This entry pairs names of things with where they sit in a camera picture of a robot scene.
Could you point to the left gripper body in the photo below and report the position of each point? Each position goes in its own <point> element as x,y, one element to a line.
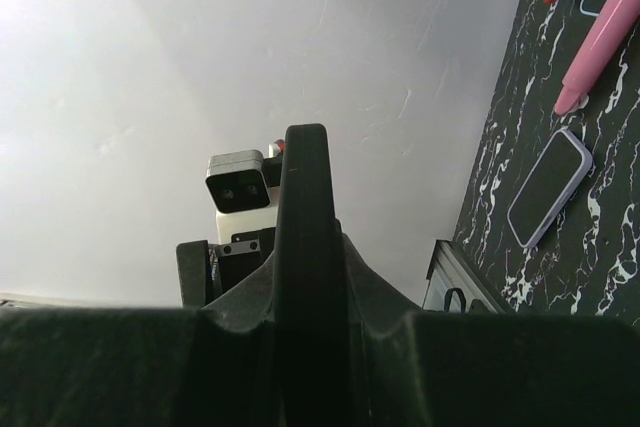
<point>207,271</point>

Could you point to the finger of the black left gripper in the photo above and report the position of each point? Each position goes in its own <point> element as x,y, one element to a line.
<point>372,301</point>

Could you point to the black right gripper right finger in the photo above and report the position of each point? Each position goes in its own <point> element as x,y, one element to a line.
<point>498,370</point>

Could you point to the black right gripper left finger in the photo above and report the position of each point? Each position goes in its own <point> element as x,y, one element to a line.
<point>149,367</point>

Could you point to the lilac phone case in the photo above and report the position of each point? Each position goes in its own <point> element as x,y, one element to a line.
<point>558,171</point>

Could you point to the pink marker pen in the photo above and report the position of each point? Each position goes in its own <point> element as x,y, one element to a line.
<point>607,32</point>

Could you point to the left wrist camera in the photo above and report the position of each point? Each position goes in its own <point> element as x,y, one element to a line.
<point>245,189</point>

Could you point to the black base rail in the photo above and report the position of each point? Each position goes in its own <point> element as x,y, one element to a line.
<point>452,286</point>

